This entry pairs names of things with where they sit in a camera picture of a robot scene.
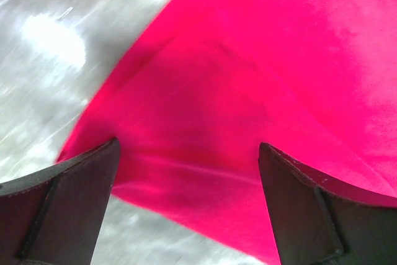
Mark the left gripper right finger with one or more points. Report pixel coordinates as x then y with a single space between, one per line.
319 219

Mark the bright pink t shirt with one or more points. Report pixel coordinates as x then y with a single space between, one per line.
210 80

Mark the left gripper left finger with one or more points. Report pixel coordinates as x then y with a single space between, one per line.
54 215

